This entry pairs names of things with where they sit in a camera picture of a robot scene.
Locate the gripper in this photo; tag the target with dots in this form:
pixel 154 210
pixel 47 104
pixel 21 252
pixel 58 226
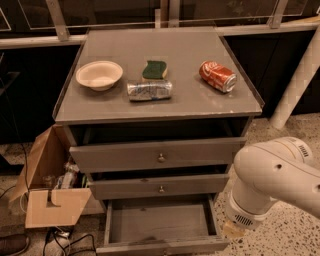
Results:
pixel 242 216

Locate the grey bottom drawer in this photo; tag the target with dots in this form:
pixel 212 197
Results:
pixel 161 226

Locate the grey drawer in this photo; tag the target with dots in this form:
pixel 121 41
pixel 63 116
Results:
pixel 159 186
pixel 161 226
pixel 156 155

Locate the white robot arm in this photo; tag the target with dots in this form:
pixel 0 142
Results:
pixel 268 172

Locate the grey middle drawer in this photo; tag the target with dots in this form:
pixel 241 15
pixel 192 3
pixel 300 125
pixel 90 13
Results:
pixel 159 186

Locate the grey top drawer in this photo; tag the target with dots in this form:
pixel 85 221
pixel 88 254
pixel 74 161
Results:
pixel 156 155

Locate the grey drawer cabinet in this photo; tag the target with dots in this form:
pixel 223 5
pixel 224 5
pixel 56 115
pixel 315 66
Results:
pixel 194 111

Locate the red cola can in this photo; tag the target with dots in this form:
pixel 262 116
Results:
pixel 218 76

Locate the silver crushed can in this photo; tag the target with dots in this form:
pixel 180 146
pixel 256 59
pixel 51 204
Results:
pixel 149 91

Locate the plastic bottle in box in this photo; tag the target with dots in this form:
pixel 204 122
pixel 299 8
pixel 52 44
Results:
pixel 69 178

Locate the green yellow sponge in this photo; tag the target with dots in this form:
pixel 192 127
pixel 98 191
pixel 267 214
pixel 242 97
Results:
pixel 154 70

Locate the open cardboard box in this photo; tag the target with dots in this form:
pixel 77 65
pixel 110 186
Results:
pixel 47 206

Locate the white diagonal pole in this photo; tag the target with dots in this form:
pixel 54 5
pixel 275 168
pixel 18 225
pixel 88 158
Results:
pixel 299 82

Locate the beige paper bowl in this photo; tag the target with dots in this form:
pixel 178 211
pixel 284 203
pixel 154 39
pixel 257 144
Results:
pixel 99 75

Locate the dark shoe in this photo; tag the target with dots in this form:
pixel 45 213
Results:
pixel 13 245

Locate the metal railing frame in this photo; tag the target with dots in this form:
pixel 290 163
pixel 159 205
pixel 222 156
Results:
pixel 28 23

